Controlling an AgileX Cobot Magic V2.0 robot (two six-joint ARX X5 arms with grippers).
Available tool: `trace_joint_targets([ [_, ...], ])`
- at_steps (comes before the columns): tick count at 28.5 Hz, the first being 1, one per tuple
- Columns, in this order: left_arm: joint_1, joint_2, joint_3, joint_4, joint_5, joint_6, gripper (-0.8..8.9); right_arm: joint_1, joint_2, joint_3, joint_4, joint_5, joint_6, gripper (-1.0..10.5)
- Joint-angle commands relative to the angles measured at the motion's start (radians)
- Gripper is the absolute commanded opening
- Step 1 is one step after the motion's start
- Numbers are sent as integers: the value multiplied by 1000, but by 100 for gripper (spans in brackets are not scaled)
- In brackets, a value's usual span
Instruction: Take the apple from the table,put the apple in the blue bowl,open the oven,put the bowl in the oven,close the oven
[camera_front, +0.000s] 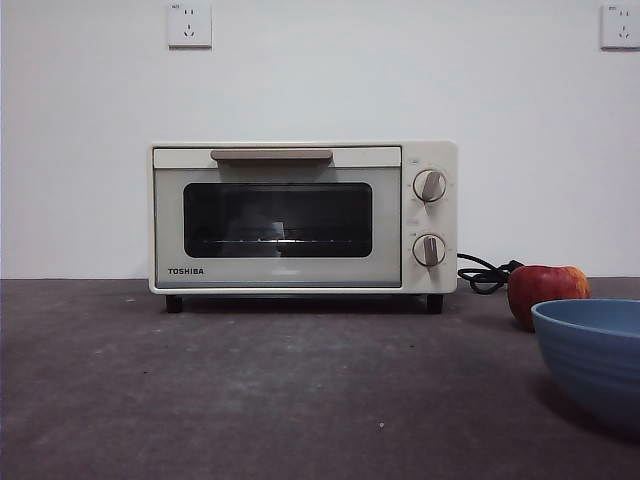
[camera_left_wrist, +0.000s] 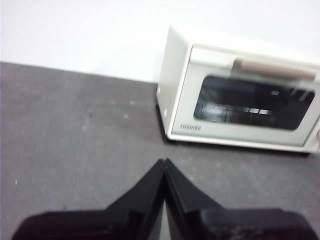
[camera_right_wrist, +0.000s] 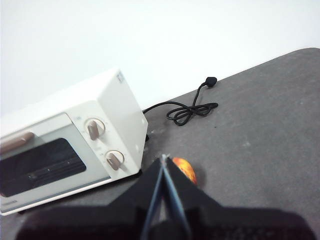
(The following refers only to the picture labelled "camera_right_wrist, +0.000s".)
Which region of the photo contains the red apple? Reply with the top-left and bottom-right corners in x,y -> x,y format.
172,156 -> 198,186

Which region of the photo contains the metal oven wire rack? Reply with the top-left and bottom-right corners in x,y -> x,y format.
24,156 -> 87,182

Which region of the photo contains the cream toaster oven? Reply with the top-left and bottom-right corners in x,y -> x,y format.
0,66 -> 149,217

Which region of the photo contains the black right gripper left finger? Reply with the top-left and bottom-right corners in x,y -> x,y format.
14,156 -> 165,240

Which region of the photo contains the glass oven door with handle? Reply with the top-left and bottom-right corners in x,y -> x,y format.
0,112 -> 112,200

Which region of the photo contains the black oven power cable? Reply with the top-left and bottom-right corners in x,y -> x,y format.
141,76 -> 219,127

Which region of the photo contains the beige oven knob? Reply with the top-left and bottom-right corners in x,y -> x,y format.
84,117 -> 107,141
104,149 -> 125,171

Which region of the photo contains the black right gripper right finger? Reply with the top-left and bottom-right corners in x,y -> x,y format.
163,155 -> 319,240

